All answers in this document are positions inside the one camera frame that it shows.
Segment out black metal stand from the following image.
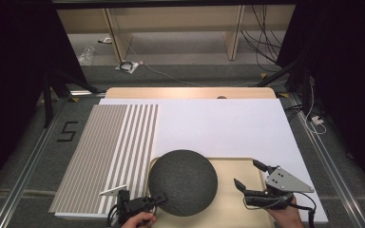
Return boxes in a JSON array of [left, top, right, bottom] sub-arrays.
[[42, 67, 107, 129], [256, 53, 313, 115]]

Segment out black round plate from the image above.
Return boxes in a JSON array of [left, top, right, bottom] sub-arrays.
[[147, 149, 219, 218]]

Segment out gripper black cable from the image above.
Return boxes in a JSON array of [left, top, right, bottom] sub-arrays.
[[293, 191, 317, 228], [106, 203, 122, 228]]

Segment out person's right hand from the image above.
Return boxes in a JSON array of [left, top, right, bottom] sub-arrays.
[[265, 196, 305, 228]]

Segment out black curtain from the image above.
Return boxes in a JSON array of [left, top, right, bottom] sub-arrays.
[[0, 0, 89, 201], [277, 0, 365, 203]]

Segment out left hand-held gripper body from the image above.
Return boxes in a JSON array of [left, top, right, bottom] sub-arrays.
[[99, 184, 153, 226]]

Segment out bundle of black cables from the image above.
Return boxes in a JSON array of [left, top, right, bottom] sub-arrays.
[[240, 4, 286, 74]]

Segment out beige plastic tray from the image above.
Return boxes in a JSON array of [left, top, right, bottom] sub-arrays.
[[139, 156, 275, 228]]

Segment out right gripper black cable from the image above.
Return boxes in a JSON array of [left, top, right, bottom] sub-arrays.
[[293, 191, 317, 228]]

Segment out person's left hand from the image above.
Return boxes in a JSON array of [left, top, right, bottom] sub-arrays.
[[120, 211, 158, 228]]

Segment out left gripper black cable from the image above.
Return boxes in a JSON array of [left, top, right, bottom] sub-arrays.
[[106, 203, 122, 228]]

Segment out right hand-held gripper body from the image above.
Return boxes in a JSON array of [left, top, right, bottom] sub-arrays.
[[242, 164, 316, 211]]

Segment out white board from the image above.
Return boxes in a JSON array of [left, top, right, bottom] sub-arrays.
[[54, 98, 329, 224]]

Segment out light wooden shelf unit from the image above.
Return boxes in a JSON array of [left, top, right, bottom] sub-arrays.
[[56, 4, 298, 64]]

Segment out aluminium floor rail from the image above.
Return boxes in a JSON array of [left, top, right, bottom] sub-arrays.
[[0, 101, 65, 228], [289, 94, 365, 228]]

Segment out clear plastic bag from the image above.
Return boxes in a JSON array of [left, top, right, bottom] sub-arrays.
[[77, 46, 96, 67]]

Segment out white adapter cable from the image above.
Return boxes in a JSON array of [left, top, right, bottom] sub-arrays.
[[303, 85, 327, 136]]

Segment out long white floor cable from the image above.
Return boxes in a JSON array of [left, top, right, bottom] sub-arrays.
[[127, 44, 260, 88]]

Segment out black floor cables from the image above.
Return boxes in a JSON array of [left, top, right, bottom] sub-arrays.
[[284, 104, 305, 122]]

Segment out grey striped placemat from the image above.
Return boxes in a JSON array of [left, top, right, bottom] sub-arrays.
[[48, 104, 160, 215]]

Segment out white packet with black cable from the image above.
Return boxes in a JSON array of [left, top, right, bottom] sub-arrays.
[[115, 60, 140, 75]]

